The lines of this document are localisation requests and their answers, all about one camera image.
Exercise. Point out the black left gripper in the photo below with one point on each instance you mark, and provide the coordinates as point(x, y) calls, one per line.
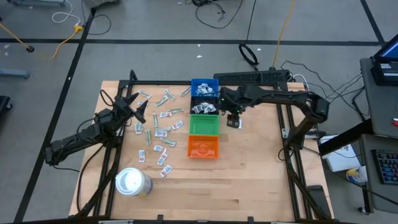
point(122, 110)

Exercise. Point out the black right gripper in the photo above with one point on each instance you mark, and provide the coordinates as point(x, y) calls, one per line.
point(233, 107)

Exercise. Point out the green-print adhesive bandage wrapper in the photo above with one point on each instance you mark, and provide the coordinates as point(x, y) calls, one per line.
point(154, 119)
point(168, 142)
point(144, 94)
point(141, 124)
point(169, 94)
point(176, 110)
point(163, 128)
point(185, 91)
point(161, 101)
point(148, 137)

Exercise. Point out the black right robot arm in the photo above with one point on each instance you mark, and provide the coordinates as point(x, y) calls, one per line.
point(280, 96)

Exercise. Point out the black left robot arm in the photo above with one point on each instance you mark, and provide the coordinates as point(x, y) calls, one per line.
point(71, 140)

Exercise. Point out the white red-print packet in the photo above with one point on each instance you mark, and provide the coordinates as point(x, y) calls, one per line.
point(141, 155)
point(137, 128)
point(161, 133)
point(160, 148)
point(177, 124)
point(165, 114)
point(140, 103)
point(165, 170)
point(162, 159)

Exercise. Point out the green plastic basket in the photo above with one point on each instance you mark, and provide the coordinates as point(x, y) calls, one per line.
point(203, 124)

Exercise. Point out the black plastic basket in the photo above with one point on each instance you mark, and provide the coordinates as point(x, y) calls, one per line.
point(192, 99)

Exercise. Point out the blue plastic basket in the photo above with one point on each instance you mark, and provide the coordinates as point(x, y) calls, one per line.
point(192, 90)

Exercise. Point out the orange plastic basket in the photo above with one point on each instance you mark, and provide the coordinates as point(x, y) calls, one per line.
point(202, 147)

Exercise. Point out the black desk beam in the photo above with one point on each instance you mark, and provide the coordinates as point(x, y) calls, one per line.
point(345, 137)

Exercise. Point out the round black floor plug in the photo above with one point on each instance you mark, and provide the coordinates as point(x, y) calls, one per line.
point(30, 48)

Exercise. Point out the black flat pad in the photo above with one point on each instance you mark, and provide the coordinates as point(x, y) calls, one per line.
point(318, 199)

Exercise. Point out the black chair base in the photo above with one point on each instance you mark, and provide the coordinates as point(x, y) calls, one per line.
point(3, 105)

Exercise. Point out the yellow-label wipes canister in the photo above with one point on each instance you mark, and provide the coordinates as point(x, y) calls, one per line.
point(357, 174)

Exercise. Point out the long grey floor bar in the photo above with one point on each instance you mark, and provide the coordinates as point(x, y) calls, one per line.
point(37, 2)

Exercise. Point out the grey desk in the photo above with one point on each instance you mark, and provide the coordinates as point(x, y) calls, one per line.
point(377, 105)

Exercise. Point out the black labelled device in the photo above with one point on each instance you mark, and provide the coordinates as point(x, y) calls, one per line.
point(385, 73)

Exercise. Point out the small red object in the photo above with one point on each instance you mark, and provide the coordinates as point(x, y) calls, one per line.
point(395, 122)

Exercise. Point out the black keyboard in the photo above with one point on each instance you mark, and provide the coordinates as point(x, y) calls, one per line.
point(387, 166)

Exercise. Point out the black laptop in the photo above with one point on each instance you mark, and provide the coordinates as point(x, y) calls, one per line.
point(388, 51)

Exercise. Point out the grey cart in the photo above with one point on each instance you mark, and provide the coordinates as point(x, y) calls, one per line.
point(382, 196)

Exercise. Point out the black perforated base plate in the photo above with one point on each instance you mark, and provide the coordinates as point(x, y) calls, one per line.
point(252, 76)

